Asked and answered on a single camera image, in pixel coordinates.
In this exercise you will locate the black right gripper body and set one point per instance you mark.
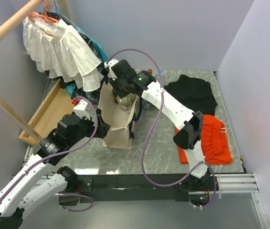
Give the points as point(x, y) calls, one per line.
point(119, 86)

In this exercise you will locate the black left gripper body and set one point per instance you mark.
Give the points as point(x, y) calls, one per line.
point(86, 127)

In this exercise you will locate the clear glass green-cap bottle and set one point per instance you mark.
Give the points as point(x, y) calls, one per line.
point(126, 102)

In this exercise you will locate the Coca-Cola glass bottle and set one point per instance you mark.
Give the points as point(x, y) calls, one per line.
point(150, 71)

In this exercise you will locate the blue-cap water bottle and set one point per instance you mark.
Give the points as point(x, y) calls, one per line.
point(163, 78)

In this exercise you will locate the beige canvas tote bag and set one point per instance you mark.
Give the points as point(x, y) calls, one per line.
point(121, 123)

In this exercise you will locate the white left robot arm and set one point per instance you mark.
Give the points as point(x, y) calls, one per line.
point(20, 197)

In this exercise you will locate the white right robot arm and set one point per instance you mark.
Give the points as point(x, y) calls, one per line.
point(187, 122)

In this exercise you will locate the wooden rack base tray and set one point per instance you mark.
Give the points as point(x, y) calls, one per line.
point(55, 105)

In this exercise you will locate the teal garment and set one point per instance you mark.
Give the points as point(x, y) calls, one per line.
point(93, 81)

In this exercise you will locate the black folded garment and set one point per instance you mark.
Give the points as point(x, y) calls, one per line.
point(193, 93)

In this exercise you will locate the white pleated dress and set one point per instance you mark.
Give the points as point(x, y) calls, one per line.
point(42, 42)

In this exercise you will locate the wooden rack diagonal brace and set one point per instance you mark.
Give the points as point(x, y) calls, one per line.
point(11, 113)

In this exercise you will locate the orange clothes hanger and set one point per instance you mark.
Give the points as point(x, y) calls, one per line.
point(44, 16)

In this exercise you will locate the orange folded garment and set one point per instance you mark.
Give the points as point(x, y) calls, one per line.
point(215, 141)

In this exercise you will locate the wooden hanging rod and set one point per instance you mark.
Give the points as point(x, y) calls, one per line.
point(18, 17)

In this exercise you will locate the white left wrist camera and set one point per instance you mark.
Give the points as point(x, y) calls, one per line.
point(81, 108)

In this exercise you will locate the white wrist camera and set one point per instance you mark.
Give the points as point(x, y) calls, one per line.
point(108, 65)
point(81, 108)

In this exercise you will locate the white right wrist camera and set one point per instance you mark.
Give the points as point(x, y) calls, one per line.
point(108, 65)

